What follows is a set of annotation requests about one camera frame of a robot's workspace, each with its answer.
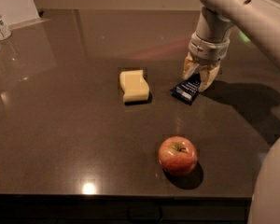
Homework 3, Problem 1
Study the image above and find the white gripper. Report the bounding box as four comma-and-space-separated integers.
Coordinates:
183, 33, 230, 92

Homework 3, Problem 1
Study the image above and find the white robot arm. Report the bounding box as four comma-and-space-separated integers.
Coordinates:
189, 0, 280, 224

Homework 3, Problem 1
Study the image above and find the dark blue rxbar wrapper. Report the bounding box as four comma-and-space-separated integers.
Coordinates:
171, 74, 201, 104

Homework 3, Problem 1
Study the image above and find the yellow sponge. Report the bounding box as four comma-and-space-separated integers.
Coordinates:
119, 70, 149, 103

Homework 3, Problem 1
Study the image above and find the white board leaning on wall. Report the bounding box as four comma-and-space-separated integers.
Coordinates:
0, 0, 46, 30

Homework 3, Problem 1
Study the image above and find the red apple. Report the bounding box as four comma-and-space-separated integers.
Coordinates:
158, 136, 198, 176

